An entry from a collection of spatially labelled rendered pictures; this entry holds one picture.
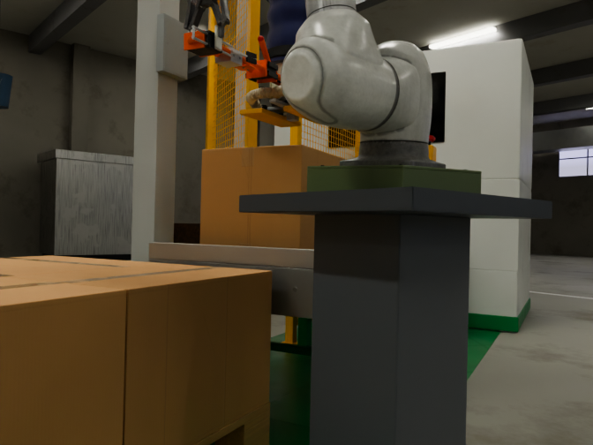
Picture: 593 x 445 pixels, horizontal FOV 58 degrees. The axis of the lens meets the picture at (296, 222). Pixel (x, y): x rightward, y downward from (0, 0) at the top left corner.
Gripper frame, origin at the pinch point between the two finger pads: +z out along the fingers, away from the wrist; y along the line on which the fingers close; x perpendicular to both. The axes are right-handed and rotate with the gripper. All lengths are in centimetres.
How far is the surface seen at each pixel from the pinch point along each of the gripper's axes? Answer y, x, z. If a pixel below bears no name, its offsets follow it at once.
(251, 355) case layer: -19, -1, 92
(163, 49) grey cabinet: 90, -83, -35
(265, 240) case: -8, -25, 60
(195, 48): 0.3, 4.7, 3.0
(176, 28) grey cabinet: 90, -93, -49
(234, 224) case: 5, -25, 55
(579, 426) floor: -104, -84, 122
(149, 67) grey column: 101, -85, -27
